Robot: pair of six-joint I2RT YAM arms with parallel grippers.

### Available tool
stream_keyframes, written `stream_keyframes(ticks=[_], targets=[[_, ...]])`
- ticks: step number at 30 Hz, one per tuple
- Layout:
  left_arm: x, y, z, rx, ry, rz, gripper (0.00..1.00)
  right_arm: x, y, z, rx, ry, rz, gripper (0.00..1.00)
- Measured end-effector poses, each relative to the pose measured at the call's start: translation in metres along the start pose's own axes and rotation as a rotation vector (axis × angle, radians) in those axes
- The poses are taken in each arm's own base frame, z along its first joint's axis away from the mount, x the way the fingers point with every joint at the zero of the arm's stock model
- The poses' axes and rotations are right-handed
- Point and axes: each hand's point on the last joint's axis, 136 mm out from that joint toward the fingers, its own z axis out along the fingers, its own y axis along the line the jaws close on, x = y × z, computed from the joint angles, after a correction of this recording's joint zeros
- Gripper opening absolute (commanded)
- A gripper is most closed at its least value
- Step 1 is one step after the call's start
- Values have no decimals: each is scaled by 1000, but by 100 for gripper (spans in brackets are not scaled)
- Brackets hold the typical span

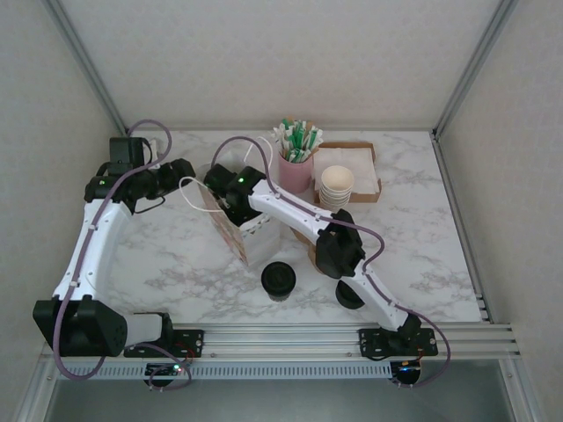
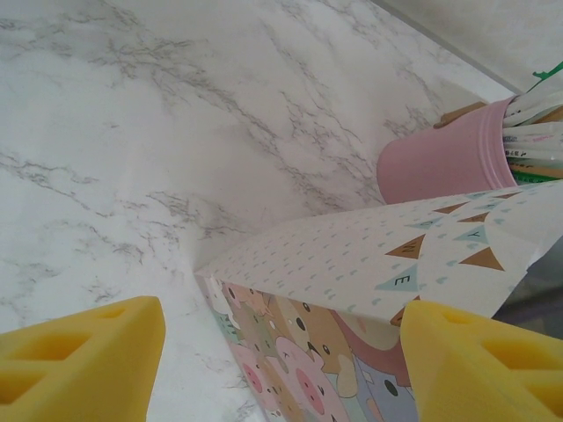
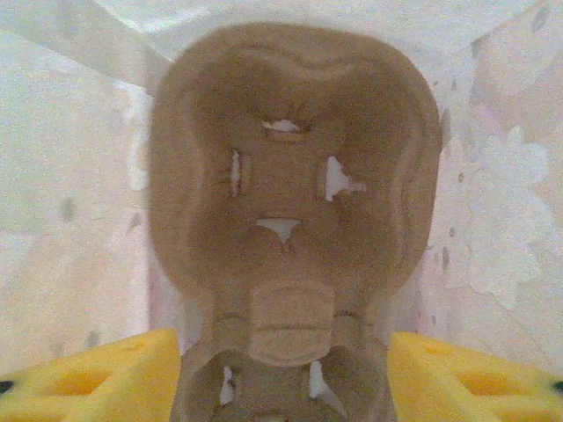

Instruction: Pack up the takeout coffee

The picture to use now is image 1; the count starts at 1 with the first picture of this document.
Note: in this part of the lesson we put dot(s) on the white paper gift bag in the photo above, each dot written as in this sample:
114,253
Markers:
264,246

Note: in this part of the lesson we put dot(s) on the coffee cup with black lid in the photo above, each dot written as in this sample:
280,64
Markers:
349,299
278,278

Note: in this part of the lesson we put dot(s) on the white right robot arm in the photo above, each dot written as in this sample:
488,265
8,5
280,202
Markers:
290,211

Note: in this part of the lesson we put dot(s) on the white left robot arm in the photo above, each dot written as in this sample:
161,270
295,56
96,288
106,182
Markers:
88,255

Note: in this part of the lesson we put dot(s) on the pink cylindrical holder cup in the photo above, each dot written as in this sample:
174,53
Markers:
292,176

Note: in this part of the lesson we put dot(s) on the white paper wrapped straw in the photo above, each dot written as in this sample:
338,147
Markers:
278,133
319,132

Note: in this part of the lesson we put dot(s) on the brown pulp cup carrier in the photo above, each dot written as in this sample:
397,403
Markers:
311,252

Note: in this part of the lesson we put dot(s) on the green straw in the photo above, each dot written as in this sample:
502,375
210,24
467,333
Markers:
313,140
287,127
300,132

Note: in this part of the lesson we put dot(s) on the beige paper cup stack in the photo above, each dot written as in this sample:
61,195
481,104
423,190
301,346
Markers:
336,178

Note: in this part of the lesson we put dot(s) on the wooden stir stick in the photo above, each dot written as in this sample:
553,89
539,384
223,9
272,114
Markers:
310,125

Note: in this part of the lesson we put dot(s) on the brown cardboard napkin box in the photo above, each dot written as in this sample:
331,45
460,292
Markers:
347,144

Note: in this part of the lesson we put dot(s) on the white paper napkin stack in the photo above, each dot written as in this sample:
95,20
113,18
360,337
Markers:
360,167

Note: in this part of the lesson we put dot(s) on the small green circuit board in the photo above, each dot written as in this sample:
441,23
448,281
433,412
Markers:
407,368
165,370

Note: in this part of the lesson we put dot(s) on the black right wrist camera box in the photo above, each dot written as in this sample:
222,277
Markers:
217,176

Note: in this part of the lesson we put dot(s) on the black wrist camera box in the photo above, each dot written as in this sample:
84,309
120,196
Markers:
217,176
125,149

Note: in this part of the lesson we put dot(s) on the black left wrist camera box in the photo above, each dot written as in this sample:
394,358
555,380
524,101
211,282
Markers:
125,149

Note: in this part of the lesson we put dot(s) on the aluminium frame post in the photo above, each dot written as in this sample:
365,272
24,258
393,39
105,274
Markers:
90,66
470,66

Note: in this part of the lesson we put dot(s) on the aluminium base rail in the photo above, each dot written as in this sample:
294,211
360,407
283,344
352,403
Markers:
281,340

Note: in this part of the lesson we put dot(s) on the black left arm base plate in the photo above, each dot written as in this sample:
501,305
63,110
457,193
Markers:
189,340

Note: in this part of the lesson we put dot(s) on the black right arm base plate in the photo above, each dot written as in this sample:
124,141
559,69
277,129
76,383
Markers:
374,343

